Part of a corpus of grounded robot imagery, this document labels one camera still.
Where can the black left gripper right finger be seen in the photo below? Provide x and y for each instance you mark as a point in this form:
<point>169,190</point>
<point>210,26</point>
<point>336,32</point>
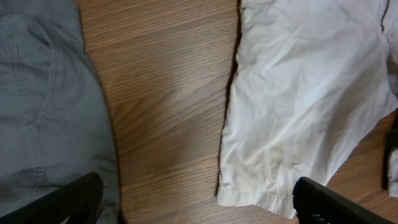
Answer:
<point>316,204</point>

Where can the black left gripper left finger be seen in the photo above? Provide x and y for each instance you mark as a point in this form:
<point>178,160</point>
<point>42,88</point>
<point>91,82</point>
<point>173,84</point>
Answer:
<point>78,202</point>

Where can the beige khaki shorts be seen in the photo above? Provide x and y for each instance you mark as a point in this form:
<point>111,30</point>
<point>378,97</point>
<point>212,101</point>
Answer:
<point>313,78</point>

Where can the grey shorts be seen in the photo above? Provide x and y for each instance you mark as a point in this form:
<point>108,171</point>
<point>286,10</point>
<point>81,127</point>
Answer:
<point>55,125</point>

